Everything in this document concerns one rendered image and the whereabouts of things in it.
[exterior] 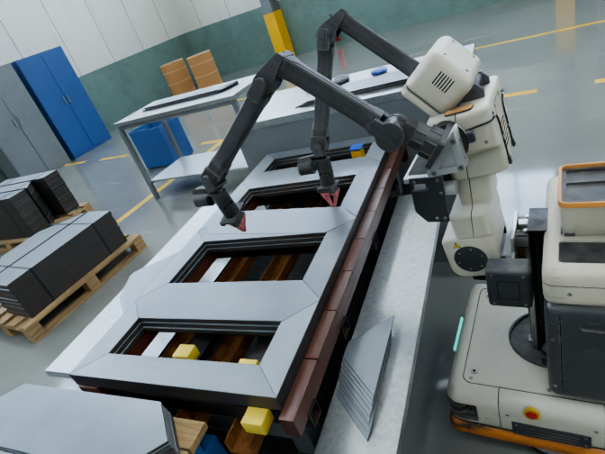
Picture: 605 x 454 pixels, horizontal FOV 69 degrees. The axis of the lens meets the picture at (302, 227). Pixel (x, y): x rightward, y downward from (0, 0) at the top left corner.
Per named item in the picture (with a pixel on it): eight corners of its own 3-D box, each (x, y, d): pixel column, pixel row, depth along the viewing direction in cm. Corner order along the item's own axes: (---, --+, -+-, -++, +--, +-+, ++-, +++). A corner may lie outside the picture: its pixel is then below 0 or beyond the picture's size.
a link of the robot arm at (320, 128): (331, 28, 147) (338, 31, 157) (314, 27, 149) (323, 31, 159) (322, 156, 162) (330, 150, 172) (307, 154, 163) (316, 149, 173)
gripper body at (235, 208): (221, 227, 155) (211, 213, 150) (231, 206, 161) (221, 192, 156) (237, 226, 152) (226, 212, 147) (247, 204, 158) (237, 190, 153)
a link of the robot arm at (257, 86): (269, 86, 119) (285, 79, 128) (253, 73, 119) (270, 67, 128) (208, 194, 144) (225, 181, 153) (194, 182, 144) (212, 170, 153)
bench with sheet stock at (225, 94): (154, 200, 517) (112, 121, 470) (188, 171, 569) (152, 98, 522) (268, 186, 440) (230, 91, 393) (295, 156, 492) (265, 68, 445)
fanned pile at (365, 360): (322, 435, 111) (318, 425, 110) (359, 322, 141) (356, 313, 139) (369, 442, 106) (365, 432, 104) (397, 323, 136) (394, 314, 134)
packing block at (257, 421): (246, 432, 108) (239, 422, 106) (254, 414, 112) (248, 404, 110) (266, 436, 105) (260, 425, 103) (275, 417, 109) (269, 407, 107)
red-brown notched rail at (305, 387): (286, 434, 105) (277, 419, 102) (399, 147, 228) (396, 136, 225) (301, 437, 103) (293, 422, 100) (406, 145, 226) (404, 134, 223)
